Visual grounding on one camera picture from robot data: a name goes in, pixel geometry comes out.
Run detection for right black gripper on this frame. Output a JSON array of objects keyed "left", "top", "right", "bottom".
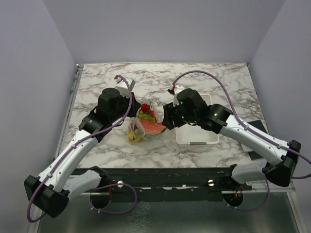
[{"left": 161, "top": 100, "right": 198, "bottom": 130}]

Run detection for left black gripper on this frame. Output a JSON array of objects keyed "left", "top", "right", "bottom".
[{"left": 110, "top": 91, "right": 141, "bottom": 122}]

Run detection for clear zip top bag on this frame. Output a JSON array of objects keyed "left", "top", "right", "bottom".
[{"left": 127, "top": 100, "right": 166, "bottom": 143}]

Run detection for red strawberry pile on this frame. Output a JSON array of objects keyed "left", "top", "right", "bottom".
[{"left": 139, "top": 103, "right": 154, "bottom": 115}]

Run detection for watermelon slice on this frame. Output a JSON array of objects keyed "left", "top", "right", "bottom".
[{"left": 138, "top": 118, "right": 166, "bottom": 134}]

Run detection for green grape bunch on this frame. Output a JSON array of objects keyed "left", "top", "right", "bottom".
[{"left": 138, "top": 114, "right": 156, "bottom": 122}]

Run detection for yellow bell pepper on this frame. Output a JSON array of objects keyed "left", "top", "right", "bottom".
[{"left": 127, "top": 131, "right": 141, "bottom": 143}]

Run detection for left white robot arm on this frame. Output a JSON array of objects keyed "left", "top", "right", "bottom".
[{"left": 24, "top": 88, "right": 140, "bottom": 222}]

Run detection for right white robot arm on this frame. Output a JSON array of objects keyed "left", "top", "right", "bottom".
[{"left": 162, "top": 88, "right": 301, "bottom": 190}]

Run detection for white plastic basket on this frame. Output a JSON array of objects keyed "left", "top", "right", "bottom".
[{"left": 174, "top": 93, "right": 220, "bottom": 146}]

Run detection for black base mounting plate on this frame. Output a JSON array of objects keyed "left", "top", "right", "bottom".
[{"left": 88, "top": 167, "right": 251, "bottom": 202}]

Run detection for black foam pad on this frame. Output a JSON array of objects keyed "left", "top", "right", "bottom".
[{"left": 239, "top": 119, "right": 268, "bottom": 161}]

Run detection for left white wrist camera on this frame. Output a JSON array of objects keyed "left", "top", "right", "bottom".
[{"left": 115, "top": 77, "right": 136, "bottom": 98}]

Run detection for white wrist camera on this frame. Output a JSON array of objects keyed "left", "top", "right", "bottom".
[
  {"left": 167, "top": 84, "right": 185, "bottom": 104},
  {"left": 115, "top": 77, "right": 136, "bottom": 98}
]

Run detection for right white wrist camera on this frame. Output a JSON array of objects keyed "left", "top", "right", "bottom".
[{"left": 167, "top": 84, "right": 185, "bottom": 104}]

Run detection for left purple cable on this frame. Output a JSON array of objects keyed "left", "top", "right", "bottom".
[{"left": 26, "top": 75, "right": 138, "bottom": 224}]

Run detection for purple cable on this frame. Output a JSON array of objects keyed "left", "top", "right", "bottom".
[
  {"left": 167, "top": 70, "right": 311, "bottom": 211},
  {"left": 26, "top": 75, "right": 138, "bottom": 224}
]

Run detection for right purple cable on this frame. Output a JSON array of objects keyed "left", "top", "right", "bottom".
[{"left": 167, "top": 70, "right": 311, "bottom": 211}]

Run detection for aluminium rail frame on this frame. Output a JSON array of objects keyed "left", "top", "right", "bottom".
[{"left": 29, "top": 63, "right": 296, "bottom": 231}]

